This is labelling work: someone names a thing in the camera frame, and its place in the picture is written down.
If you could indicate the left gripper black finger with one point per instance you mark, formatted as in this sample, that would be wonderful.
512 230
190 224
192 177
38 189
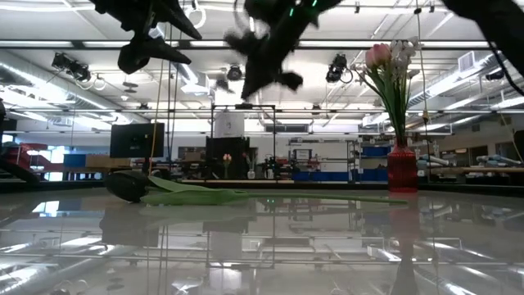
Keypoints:
137 55
176 18

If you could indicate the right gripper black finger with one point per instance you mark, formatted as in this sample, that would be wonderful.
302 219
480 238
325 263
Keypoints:
236 43
292 80

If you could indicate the pink artificial tulip bunch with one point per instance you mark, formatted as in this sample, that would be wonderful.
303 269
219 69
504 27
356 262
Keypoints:
378 55

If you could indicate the white artificial flower bunch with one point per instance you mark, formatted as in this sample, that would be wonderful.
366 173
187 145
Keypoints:
403 51

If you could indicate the dark purple artificial tulip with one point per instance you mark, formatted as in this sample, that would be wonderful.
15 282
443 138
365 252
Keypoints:
129 186

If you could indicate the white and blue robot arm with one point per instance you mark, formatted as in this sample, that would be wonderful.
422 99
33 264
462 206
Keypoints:
497 159

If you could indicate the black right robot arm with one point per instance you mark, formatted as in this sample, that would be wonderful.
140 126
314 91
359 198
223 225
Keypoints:
499 24

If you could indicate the small vase with red flowers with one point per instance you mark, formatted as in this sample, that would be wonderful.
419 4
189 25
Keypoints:
251 174

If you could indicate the red ribbed glass vase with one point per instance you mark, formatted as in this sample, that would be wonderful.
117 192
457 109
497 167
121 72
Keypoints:
402 168

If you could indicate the black computer monitor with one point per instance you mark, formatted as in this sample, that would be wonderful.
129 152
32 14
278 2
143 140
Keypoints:
137 140

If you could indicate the small black background robot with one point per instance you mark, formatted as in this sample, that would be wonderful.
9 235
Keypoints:
270 166

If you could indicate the black panel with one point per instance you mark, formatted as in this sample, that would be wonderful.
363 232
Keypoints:
229 155

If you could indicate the background pink tulip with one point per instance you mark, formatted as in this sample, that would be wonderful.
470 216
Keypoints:
227 157

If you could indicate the metal shelf with blue bins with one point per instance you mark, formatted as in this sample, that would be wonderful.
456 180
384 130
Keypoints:
374 151

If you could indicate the brown cardboard box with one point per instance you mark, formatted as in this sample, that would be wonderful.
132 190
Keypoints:
108 161

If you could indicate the blue box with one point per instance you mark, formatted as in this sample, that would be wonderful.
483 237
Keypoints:
74 160

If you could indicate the red staircase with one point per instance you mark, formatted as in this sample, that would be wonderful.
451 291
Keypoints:
24 157

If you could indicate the black dome fixture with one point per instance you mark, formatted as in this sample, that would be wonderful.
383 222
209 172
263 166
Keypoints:
495 75

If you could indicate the round black ceiling camera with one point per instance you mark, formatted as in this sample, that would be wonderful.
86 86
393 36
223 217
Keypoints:
234 73

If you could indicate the black metal station frame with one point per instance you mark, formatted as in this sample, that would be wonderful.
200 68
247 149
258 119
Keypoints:
244 106

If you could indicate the black overhead frame beam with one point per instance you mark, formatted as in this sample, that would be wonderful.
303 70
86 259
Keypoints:
78 44

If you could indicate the black ceiling camera cluster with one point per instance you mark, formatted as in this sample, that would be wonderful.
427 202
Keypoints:
78 71

